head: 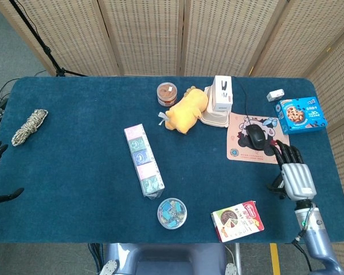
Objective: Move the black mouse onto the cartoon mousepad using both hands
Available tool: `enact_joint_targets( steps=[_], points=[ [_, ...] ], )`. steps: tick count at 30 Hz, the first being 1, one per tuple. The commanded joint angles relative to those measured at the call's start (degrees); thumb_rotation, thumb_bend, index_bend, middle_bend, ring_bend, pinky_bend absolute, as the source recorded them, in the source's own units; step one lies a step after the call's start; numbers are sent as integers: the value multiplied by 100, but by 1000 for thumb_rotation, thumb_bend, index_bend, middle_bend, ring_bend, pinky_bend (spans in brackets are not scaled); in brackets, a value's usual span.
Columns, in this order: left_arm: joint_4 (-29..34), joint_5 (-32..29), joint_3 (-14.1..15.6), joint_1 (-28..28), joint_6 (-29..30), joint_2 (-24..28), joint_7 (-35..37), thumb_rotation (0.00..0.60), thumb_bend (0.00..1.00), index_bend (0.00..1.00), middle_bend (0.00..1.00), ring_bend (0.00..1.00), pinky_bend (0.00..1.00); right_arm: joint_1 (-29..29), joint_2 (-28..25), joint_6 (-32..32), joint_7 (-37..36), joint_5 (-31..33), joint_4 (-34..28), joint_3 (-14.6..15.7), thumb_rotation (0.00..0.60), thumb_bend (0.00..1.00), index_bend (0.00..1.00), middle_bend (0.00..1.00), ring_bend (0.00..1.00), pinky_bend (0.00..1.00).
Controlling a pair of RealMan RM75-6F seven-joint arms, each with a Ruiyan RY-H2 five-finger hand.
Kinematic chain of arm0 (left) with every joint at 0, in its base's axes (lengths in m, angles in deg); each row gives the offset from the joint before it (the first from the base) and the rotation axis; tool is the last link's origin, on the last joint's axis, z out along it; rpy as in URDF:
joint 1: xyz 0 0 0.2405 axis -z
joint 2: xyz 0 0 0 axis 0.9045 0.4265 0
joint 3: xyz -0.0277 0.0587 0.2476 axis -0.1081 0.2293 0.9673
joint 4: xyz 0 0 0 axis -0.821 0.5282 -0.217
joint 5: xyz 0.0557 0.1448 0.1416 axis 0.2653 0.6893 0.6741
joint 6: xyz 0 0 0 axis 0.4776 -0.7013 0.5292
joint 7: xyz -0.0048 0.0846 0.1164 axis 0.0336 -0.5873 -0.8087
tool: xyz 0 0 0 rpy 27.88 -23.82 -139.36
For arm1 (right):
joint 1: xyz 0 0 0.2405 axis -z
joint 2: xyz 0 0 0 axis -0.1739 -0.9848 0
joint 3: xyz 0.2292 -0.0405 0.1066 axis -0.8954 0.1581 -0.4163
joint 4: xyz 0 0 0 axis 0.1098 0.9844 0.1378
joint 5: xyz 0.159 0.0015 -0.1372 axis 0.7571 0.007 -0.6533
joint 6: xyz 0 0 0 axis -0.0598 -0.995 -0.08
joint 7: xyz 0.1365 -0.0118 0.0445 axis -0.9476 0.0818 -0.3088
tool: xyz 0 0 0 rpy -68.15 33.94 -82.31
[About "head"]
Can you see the black tripod stand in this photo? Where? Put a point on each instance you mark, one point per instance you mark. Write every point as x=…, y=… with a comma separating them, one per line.
x=47, y=51

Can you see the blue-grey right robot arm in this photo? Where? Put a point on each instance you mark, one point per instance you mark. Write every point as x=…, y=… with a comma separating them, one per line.
x=315, y=237

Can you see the beige lunch container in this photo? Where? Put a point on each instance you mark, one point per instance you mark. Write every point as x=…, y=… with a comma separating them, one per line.
x=215, y=118

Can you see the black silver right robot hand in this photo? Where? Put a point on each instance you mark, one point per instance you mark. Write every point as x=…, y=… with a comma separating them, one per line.
x=298, y=180

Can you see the small white charger box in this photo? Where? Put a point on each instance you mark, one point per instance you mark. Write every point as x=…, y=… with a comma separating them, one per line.
x=275, y=95

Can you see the black computer mouse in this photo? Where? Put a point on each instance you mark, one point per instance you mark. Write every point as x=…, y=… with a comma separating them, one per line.
x=255, y=137

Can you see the woven folding screen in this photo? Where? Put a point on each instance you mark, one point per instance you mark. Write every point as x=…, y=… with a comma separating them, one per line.
x=143, y=34

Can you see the red white snack packet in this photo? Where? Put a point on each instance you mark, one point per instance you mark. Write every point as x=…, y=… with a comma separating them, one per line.
x=238, y=222

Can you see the yellow plush toy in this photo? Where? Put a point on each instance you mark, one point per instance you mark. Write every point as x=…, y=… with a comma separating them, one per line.
x=186, y=111

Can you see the blue table carpet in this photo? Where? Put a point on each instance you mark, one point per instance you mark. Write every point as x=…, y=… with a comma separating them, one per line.
x=74, y=200

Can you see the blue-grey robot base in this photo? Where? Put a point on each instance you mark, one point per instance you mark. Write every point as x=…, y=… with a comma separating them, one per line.
x=166, y=259

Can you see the long pack of tissue packets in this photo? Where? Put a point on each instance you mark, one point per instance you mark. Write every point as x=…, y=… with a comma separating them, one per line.
x=143, y=160

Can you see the blue cookie box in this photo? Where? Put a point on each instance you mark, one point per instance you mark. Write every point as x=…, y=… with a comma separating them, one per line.
x=299, y=116

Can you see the clear tub of binder clips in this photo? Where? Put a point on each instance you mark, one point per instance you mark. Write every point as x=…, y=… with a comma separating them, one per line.
x=172, y=213

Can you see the black stapler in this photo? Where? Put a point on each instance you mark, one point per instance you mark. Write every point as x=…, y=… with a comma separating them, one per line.
x=277, y=183

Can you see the pink cartoon mouse pad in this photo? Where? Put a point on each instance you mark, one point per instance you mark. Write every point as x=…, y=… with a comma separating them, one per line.
x=240, y=156

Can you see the white box with black print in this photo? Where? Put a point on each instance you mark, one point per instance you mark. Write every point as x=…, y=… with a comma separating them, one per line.
x=222, y=94

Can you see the metal table leg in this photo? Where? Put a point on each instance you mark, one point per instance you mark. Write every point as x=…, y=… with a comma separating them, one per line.
x=237, y=257

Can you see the round brown snack jar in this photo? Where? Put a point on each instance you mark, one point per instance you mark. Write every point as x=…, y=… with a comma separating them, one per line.
x=166, y=93

